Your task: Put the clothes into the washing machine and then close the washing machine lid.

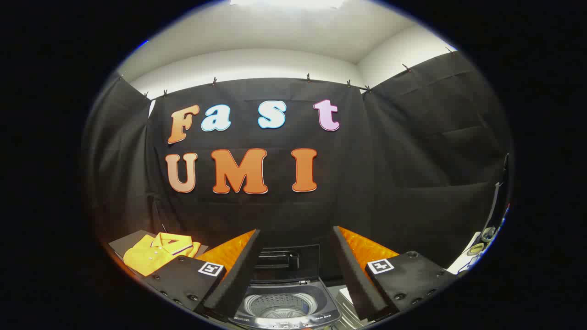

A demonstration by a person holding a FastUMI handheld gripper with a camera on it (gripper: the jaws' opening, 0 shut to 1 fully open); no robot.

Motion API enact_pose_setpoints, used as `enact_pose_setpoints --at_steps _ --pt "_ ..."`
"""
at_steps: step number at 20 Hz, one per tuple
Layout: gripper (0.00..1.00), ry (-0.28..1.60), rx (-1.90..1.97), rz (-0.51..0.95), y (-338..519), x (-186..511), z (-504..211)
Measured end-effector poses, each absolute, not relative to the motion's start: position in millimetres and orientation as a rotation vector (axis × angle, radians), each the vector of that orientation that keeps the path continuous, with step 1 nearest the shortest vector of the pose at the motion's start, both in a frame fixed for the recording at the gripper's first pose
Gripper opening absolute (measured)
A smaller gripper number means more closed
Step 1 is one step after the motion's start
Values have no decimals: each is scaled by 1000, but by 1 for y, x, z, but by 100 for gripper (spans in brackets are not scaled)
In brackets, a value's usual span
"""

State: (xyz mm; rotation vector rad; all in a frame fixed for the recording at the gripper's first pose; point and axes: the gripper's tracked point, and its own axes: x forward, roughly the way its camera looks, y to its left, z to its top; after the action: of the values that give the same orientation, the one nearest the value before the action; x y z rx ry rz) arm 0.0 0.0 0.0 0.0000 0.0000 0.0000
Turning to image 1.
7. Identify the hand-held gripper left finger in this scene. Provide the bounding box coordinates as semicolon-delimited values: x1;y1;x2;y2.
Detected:
142;229;262;321

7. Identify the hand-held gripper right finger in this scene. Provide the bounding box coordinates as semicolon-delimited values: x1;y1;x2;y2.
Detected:
332;226;459;321

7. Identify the grey washing machine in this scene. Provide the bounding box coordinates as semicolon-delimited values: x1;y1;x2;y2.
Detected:
229;280;342;330

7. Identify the yellow polo shirt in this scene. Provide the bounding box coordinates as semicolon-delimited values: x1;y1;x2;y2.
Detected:
123;232;201;277

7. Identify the grey ribbed object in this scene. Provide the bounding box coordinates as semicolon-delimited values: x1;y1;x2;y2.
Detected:
335;286;367;329

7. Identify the white side shelf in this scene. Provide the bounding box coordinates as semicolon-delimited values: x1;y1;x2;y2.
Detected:
447;231;482;275

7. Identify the black backdrop cloth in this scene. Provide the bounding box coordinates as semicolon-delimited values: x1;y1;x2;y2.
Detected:
83;50;512;285

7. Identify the grey platform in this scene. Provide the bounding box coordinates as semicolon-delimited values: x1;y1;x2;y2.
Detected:
108;230;209;278

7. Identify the dark upright stand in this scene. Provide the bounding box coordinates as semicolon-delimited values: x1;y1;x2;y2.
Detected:
485;154;510;239

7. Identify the row of small backdrop clips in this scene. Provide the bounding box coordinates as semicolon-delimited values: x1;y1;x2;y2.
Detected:
117;46;457;100

